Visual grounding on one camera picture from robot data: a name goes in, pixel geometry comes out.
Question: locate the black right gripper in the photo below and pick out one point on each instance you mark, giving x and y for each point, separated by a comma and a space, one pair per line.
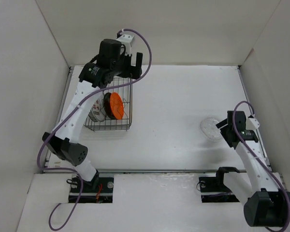
223, 130

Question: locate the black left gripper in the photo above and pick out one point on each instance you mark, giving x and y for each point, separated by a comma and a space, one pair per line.
134, 72

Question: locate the clear plastic dish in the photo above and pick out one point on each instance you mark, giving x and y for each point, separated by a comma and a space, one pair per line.
209, 129

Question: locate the orange plate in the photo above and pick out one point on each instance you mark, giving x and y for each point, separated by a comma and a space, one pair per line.
117, 105

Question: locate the black small plate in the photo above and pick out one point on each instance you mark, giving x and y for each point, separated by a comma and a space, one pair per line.
107, 106

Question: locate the white plate red characters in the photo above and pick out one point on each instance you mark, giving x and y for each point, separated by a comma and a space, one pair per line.
98, 110

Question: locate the green rimmed white plate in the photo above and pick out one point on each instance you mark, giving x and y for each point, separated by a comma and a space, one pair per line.
90, 115

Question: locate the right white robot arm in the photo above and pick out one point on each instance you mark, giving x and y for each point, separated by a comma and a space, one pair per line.
265, 202

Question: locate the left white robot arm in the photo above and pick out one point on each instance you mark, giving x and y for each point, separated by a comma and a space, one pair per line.
113, 59

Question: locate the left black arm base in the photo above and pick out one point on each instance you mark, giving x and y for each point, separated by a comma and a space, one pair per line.
102, 192

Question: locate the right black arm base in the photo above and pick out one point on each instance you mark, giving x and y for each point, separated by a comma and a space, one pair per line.
213, 192

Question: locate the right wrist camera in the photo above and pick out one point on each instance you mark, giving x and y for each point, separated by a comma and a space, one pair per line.
252, 123

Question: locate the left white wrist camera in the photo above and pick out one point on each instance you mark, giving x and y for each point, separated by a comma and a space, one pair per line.
127, 40

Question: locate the grey wire dish rack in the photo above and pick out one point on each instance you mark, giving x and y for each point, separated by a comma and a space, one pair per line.
123, 87

